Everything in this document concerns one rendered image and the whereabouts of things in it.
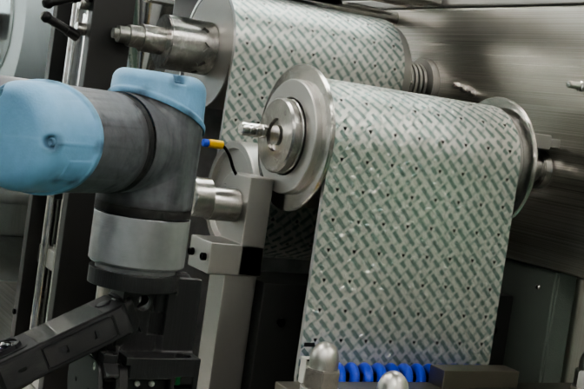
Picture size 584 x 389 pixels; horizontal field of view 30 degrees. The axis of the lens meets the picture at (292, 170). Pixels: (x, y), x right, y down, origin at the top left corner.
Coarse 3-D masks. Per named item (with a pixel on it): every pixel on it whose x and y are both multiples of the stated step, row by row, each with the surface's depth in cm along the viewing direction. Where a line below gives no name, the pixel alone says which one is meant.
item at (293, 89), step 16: (288, 80) 109; (272, 96) 111; (288, 96) 109; (304, 96) 106; (304, 112) 105; (320, 112) 104; (320, 128) 103; (304, 144) 105; (320, 144) 103; (304, 160) 104; (272, 176) 110; (288, 176) 107; (304, 176) 104; (288, 192) 107; (320, 192) 107
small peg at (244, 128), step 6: (240, 126) 108; (246, 126) 108; (252, 126) 108; (258, 126) 108; (264, 126) 109; (240, 132) 108; (246, 132) 108; (252, 132) 108; (258, 132) 108; (264, 132) 108
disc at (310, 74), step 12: (288, 72) 111; (300, 72) 108; (312, 72) 106; (276, 84) 112; (312, 84) 106; (324, 84) 104; (324, 96) 104; (264, 108) 114; (324, 108) 104; (324, 120) 103; (324, 132) 103; (324, 144) 103; (324, 156) 103; (324, 168) 103; (312, 180) 104; (300, 192) 106; (312, 192) 104; (276, 204) 110; (288, 204) 108; (300, 204) 106
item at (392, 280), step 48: (336, 192) 104; (336, 240) 105; (384, 240) 108; (432, 240) 110; (480, 240) 113; (336, 288) 106; (384, 288) 108; (432, 288) 111; (480, 288) 114; (336, 336) 106; (384, 336) 109; (432, 336) 112; (480, 336) 115
